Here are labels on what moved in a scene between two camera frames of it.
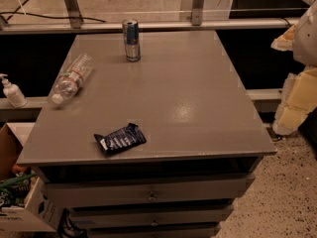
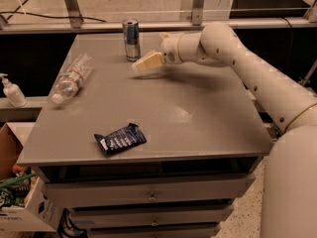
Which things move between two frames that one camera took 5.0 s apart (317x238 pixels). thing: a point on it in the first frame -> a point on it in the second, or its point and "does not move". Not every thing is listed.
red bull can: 131,37 does not move
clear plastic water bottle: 69,82 does not move
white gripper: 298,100 -> 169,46
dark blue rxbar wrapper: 121,139 does not move
